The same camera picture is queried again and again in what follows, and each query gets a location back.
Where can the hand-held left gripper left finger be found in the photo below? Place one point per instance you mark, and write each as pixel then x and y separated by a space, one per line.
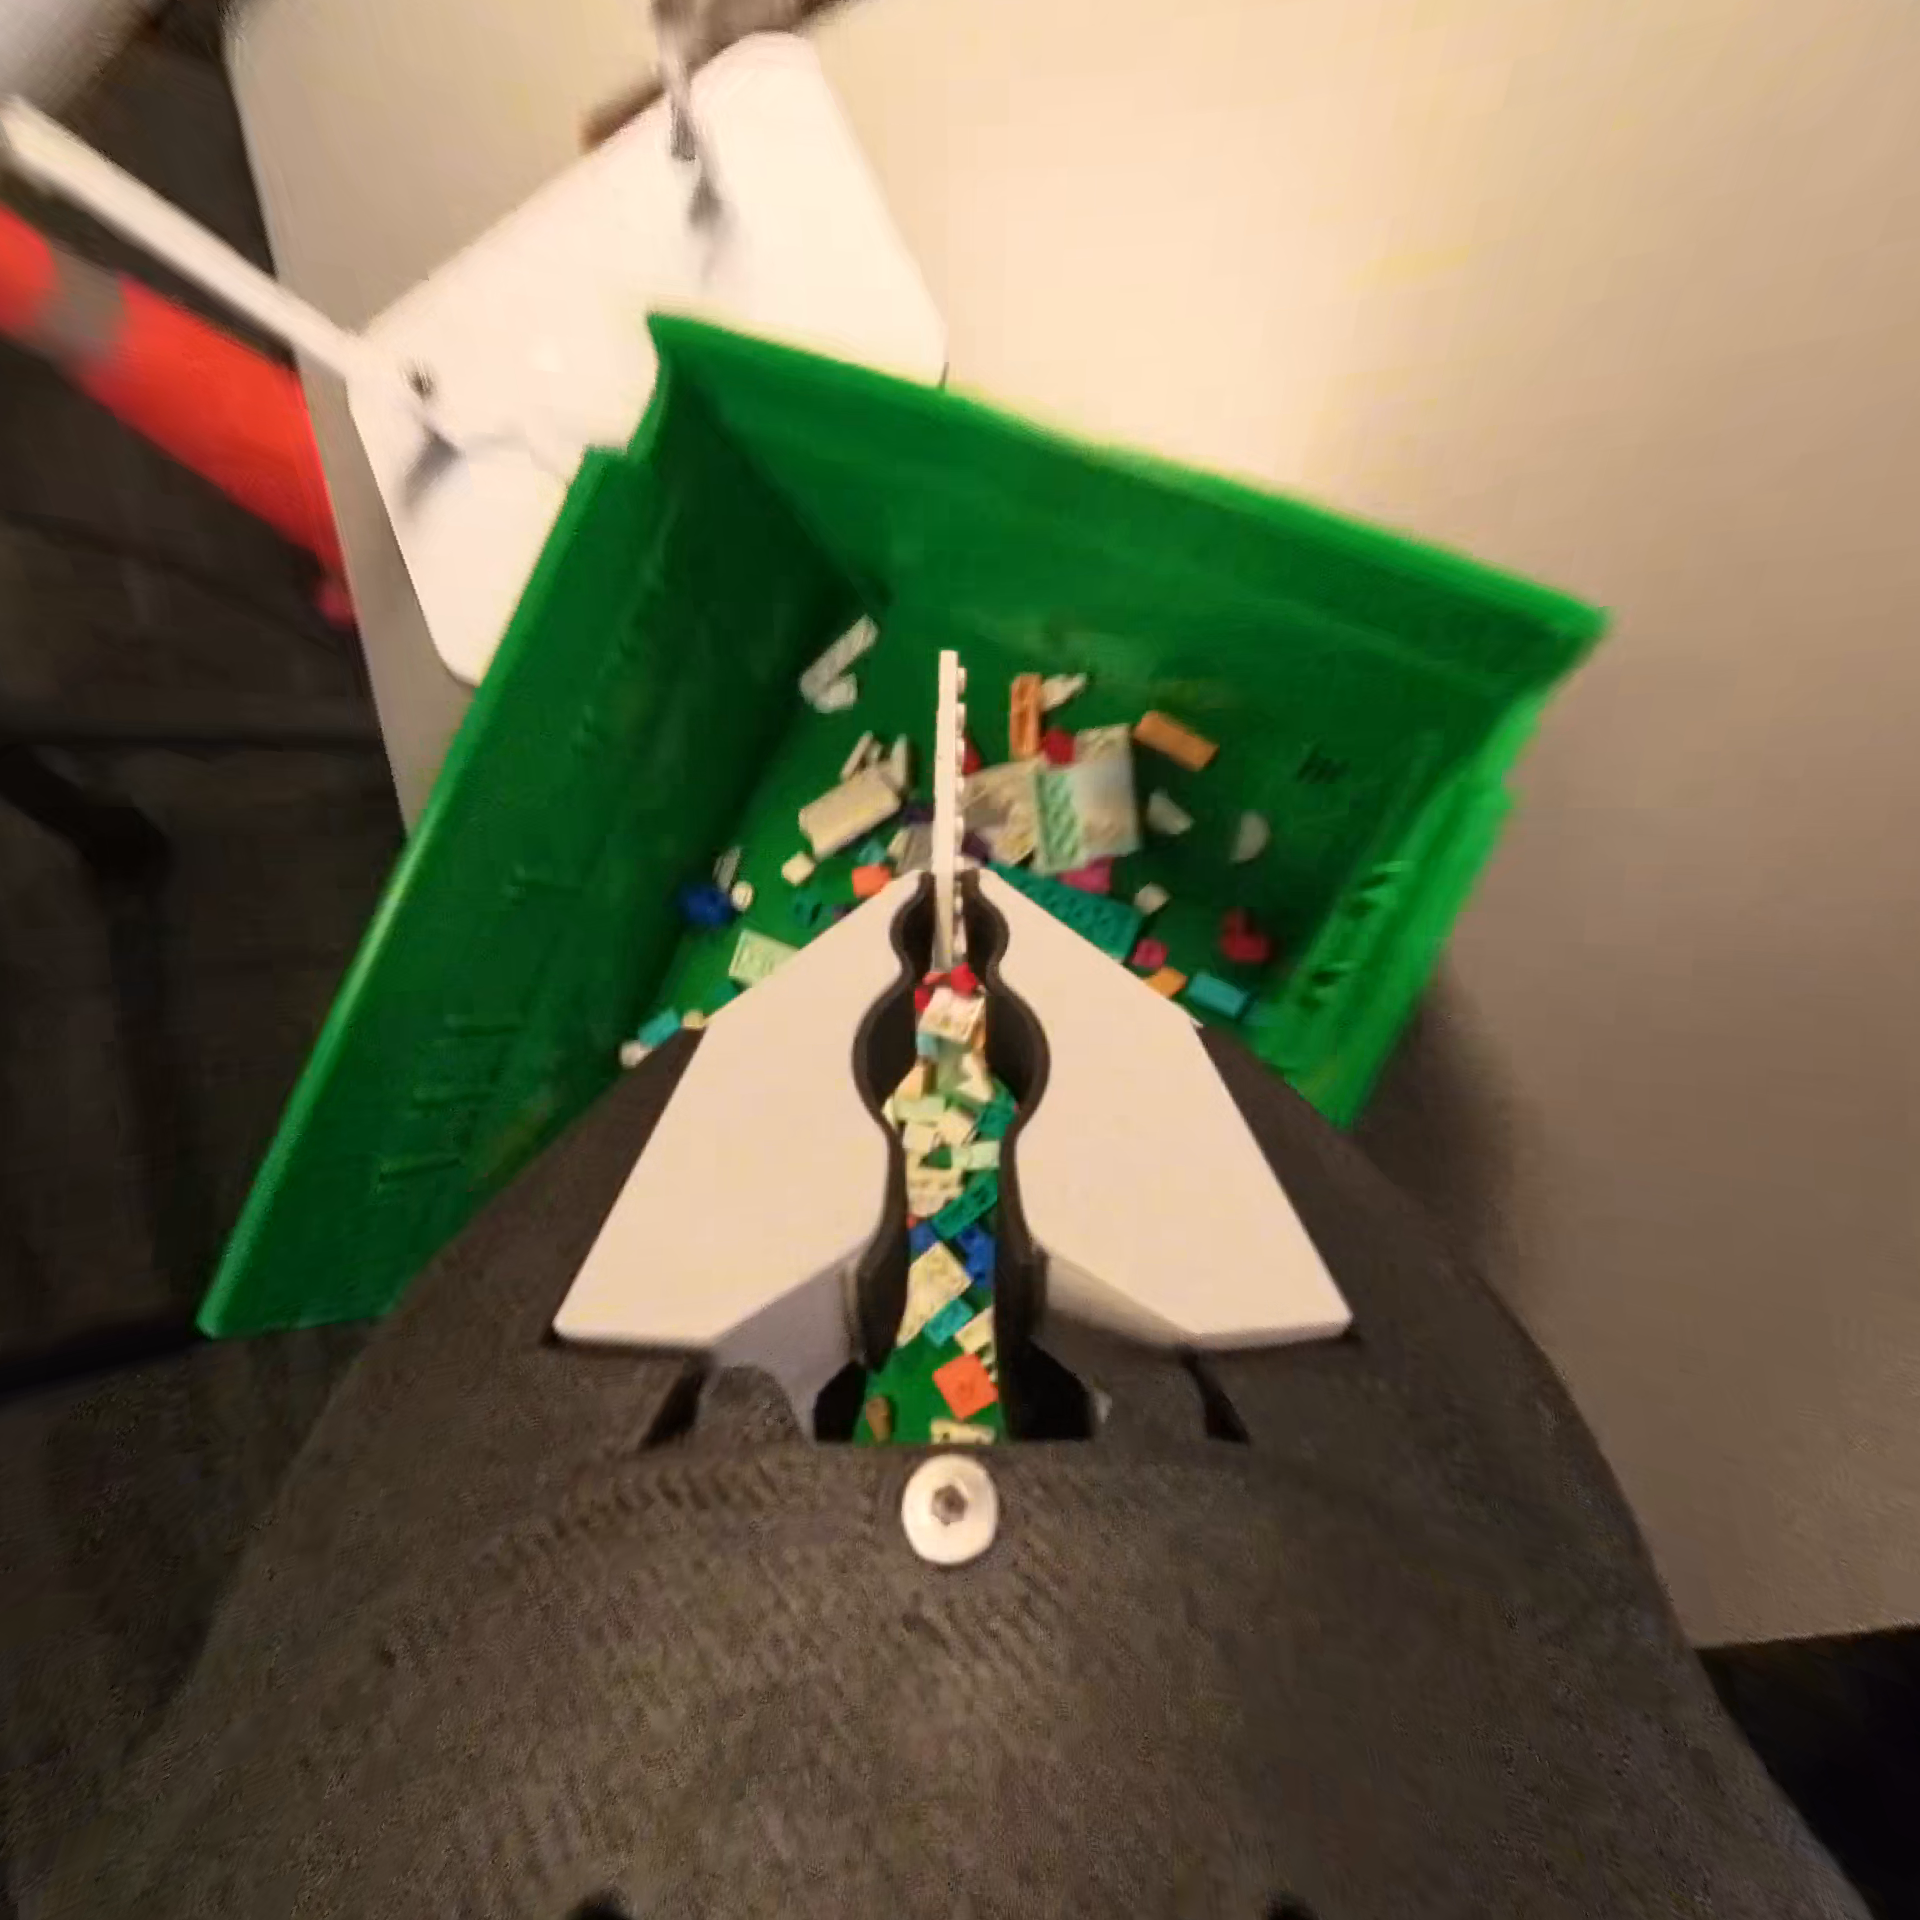
pixel 721 1170

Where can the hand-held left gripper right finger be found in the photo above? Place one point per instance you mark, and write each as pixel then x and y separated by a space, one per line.
pixel 1155 1170

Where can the green plastic bin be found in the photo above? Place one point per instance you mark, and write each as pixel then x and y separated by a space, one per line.
pixel 630 931

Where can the pile of lego pieces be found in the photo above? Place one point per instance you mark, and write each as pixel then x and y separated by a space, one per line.
pixel 1051 809

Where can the white lego plate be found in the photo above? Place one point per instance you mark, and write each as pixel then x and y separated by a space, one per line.
pixel 950 780

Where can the orange red object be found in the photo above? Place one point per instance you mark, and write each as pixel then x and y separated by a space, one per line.
pixel 195 388

